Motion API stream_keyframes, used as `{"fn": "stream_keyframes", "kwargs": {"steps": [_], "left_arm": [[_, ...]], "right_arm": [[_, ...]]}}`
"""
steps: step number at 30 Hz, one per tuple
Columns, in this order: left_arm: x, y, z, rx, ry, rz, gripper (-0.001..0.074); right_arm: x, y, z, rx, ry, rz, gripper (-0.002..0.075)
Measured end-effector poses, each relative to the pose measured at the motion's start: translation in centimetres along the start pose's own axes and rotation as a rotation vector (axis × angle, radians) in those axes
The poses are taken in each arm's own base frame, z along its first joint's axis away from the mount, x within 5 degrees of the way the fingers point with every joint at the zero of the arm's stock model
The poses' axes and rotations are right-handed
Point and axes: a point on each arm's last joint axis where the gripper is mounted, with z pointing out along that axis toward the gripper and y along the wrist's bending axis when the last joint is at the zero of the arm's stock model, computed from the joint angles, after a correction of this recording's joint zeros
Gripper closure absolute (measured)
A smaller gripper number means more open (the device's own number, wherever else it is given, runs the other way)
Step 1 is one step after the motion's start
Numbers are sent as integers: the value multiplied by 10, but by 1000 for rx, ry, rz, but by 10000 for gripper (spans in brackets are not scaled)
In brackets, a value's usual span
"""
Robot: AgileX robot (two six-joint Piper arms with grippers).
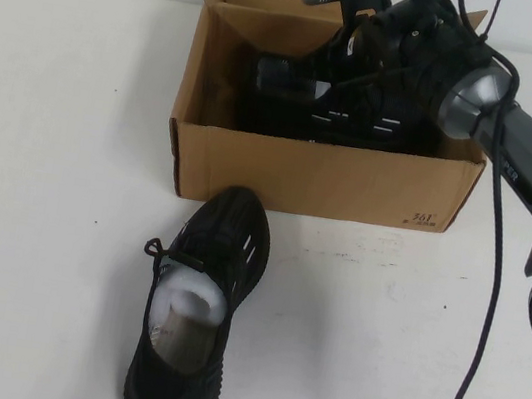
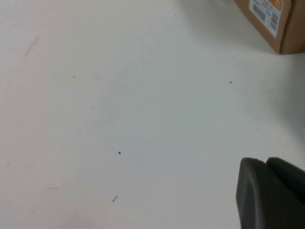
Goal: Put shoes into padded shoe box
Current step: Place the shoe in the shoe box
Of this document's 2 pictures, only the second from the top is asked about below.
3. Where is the brown cardboard shoe box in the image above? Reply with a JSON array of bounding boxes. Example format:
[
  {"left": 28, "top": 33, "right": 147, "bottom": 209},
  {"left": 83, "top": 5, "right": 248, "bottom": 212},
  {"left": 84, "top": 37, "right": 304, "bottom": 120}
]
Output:
[{"left": 234, "top": 0, "right": 305, "bottom": 55}]

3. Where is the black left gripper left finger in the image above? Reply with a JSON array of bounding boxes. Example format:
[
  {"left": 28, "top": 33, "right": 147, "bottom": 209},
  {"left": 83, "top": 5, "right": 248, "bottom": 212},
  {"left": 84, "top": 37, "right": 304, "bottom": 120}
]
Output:
[{"left": 235, "top": 157, "right": 294, "bottom": 229}]

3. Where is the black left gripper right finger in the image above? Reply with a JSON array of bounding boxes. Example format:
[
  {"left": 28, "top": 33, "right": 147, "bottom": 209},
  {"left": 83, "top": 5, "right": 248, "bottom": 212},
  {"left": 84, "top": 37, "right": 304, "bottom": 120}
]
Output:
[{"left": 264, "top": 156, "right": 305, "bottom": 229}]

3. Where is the white orange barcode label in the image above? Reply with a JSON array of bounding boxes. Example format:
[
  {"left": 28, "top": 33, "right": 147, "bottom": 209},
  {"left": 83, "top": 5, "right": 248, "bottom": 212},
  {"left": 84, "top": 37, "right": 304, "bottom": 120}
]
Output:
[{"left": 249, "top": 0, "right": 284, "bottom": 38}]

